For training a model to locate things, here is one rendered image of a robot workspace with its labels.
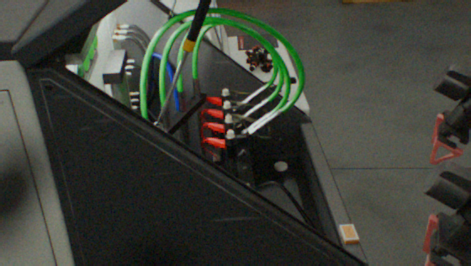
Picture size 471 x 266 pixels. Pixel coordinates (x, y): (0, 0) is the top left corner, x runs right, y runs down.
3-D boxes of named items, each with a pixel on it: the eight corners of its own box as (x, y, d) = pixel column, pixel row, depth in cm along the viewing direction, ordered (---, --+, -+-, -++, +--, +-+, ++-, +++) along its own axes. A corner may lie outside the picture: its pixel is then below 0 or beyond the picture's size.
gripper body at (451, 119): (439, 133, 138) (458, 110, 133) (440, 114, 146) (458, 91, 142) (464, 147, 137) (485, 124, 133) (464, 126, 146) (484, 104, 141)
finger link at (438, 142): (418, 161, 141) (441, 133, 135) (420, 146, 147) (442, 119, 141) (444, 175, 140) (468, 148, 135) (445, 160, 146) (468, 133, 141)
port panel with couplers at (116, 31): (139, 128, 155) (119, 18, 140) (126, 130, 155) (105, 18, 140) (142, 107, 167) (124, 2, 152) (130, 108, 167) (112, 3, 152)
